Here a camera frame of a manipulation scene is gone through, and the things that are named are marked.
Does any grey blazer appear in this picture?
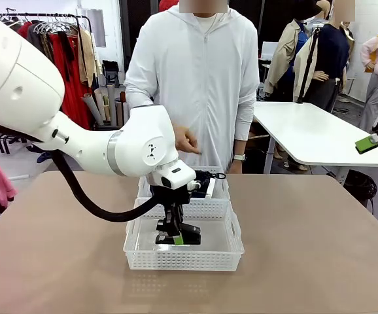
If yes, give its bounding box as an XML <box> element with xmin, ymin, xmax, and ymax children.
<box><xmin>27</xmin><ymin>21</ymin><xmax>56</xmax><ymax>63</ymax></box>

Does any black chair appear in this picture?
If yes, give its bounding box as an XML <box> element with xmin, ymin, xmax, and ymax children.
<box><xmin>102</xmin><ymin>60</ymin><xmax>120</xmax><ymax>88</ymax></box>

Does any black left arm hose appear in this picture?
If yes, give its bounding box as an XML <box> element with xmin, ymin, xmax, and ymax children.
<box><xmin>0</xmin><ymin>117</ymin><xmax>167</xmax><ymax>223</ymax></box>

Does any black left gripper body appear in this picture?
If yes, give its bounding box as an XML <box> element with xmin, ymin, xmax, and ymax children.
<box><xmin>149</xmin><ymin>184</ymin><xmax>193</xmax><ymax>209</ymax></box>

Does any mannequin in beige coat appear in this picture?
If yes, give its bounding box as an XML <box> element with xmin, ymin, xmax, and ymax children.
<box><xmin>263</xmin><ymin>18</ymin><xmax>311</xmax><ymax>103</ymax></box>

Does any brown cardboard tube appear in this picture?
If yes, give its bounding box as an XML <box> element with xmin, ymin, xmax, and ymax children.
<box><xmin>115</xmin><ymin>101</ymin><xmax>125</xmax><ymax>128</ymax></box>

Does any person's right hand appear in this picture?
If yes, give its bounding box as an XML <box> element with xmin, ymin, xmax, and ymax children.
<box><xmin>175</xmin><ymin>126</ymin><xmax>203</xmax><ymax>154</ymax></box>

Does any red jacket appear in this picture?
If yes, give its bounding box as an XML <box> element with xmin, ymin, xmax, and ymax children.
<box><xmin>16</xmin><ymin>21</ymin><xmax>33</xmax><ymax>37</ymax></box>

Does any cream paper roll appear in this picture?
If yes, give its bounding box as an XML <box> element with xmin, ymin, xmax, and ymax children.
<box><xmin>93</xmin><ymin>88</ymin><xmax>109</xmax><ymax>124</ymax></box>

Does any person's right forearm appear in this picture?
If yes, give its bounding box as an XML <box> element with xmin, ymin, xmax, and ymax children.
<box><xmin>124</xmin><ymin>77</ymin><xmax>157</xmax><ymax>109</ymax></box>

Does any mannequin in navy top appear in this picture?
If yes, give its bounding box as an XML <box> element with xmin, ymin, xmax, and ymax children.
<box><xmin>303</xmin><ymin>22</ymin><xmax>354</xmax><ymax>113</ymax></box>

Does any white table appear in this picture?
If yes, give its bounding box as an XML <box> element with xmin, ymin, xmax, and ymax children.
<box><xmin>252</xmin><ymin>101</ymin><xmax>378</xmax><ymax>184</ymax></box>

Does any black stapler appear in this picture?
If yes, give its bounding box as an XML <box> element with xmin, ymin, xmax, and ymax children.
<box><xmin>154</xmin><ymin>223</ymin><xmax>203</xmax><ymax>246</ymax></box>

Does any red cloth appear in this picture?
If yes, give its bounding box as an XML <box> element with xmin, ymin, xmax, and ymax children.
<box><xmin>158</xmin><ymin>0</ymin><xmax>180</xmax><ymax>12</ymax></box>

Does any black cable coil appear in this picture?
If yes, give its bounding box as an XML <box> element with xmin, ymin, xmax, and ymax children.
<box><xmin>344</xmin><ymin>169</ymin><xmax>378</xmax><ymax>200</ymax></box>

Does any person in white hoodie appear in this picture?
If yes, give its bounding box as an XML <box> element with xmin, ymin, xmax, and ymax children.
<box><xmin>123</xmin><ymin>5</ymin><xmax>261</xmax><ymax>174</ymax></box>

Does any person's left hand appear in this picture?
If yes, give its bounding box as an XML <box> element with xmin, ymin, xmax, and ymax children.
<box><xmin>228</xmin><ymin>160</ymin><xmax>245</xmax><ymax>174</ymax></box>

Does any person's left forearm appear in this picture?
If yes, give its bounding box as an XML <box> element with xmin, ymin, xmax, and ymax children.
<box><xmin>233</xmin><ymin>97</ymin><xmax>255</xmax><ymax>156</ymax></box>

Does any translucent white perforated basket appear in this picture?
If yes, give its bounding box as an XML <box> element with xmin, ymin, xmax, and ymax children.
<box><xmin>122</xmin><ymin>197</ymin><xmax>245</xmax><ymax>271</ymax></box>
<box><xmin>137</xmin><ymin>166</ymin><xmax>232</xmax><ymax>201</ymax></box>

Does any black scarf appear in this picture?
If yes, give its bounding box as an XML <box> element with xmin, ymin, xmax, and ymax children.
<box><xmin>58</xmin><ymin>31</ymin><xmax>75</xmax><ymax>82</ymax></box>

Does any beige garment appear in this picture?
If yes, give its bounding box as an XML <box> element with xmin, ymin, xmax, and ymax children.
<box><xmin>77</xmin><ymin>27</ymin><xmax>98</xmax><ymax>89</ymax></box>

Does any tall grey cardboard tube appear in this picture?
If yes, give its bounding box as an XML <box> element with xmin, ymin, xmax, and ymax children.
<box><xmin>107</xmin><ymin>84</ymin><xmax>118</xmax><ymax>127</ymax></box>

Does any black clothes rack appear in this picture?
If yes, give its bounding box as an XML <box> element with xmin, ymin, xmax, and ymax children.
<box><xmin>0</xmin><ymin>12</ymin><xmax>94</xmax><ymax>131</ymax></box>

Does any red dress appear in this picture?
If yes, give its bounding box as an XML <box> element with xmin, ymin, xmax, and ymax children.
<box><xmin>49</xmin><ymin>31</ymin><xmax>94</xmax><ymax>131</ymax></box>

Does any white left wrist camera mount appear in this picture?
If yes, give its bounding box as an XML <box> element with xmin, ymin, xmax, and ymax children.
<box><xmin>188</xmin><ymin>178</ymin><xmax>216</xmax><ymax>200</ymax></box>

